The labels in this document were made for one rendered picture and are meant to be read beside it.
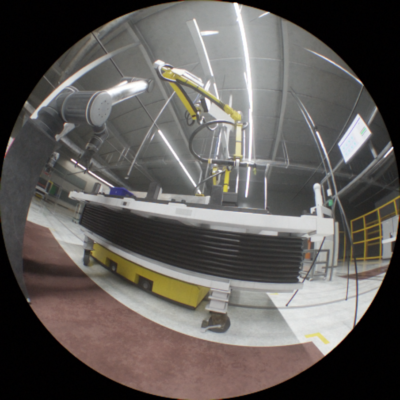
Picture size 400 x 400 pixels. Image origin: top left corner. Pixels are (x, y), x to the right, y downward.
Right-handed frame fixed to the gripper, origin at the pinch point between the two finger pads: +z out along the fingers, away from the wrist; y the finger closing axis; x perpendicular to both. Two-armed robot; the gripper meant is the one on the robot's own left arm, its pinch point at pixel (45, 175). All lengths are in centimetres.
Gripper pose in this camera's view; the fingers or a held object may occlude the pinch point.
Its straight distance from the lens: 252.4
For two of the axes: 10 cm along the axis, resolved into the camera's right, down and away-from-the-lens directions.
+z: -1.8, 9.3, -3.1
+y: -2.0, -3.5, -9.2
